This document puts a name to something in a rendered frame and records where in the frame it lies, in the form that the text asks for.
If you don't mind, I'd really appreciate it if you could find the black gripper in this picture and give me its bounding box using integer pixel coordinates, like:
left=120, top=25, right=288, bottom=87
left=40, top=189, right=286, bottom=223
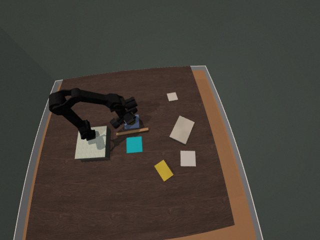
left=110, top=107, right=138, bottom=129

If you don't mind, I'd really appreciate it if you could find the yellow rectangular block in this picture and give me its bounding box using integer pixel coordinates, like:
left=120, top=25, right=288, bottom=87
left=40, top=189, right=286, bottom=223
left=154, top=160, right=173, bottom=182

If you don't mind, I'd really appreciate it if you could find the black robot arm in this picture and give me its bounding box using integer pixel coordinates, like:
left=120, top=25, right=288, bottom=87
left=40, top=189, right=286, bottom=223
left=48, top=88, right=138, bottom=141

